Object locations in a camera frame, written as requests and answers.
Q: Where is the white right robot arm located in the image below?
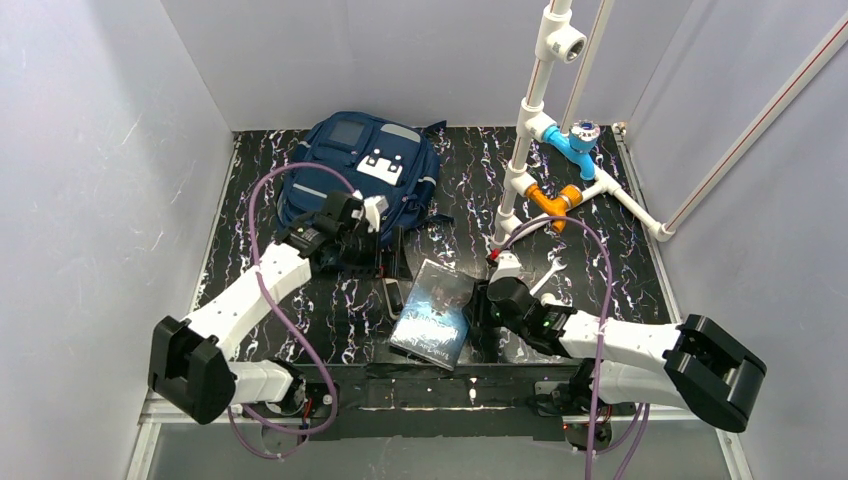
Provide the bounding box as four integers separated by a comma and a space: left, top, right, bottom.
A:
463, 277, 767, 433

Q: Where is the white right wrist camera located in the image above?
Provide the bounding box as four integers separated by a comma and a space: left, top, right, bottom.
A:
489, 250, 522, 282

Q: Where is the white PVC pipe frame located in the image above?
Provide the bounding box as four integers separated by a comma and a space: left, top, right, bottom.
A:
490, 1, 674, 258

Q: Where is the orange plastic tap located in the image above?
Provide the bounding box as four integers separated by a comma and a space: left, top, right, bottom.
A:
524, 183, 584, 217

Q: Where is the white pole with red stripe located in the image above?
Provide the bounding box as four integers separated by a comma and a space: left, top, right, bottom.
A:
656, 12, 847, 240

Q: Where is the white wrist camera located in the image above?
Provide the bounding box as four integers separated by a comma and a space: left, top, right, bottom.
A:
489, 250, 522, 282
360, 195, 388, 233

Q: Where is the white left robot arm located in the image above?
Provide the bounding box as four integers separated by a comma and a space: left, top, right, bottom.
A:
147, 191, 409, 425

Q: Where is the navy blue student backpack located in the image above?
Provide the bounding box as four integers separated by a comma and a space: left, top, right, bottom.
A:
276, 111, 453, 258

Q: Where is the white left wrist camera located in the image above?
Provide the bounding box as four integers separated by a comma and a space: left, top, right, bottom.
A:
360, 195, 388, 233

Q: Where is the thin white rear pole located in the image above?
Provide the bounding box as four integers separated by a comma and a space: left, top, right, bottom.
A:
561, 0, 616, 130

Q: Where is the blue plastic tap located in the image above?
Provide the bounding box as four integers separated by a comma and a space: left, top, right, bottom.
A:
542, 120, 601, 181

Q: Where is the silver wrench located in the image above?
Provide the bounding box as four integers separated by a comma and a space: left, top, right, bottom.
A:
530, 257, 567, 296

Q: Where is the blue book underneath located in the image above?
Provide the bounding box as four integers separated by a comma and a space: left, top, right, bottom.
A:
389, 259, 475, 371

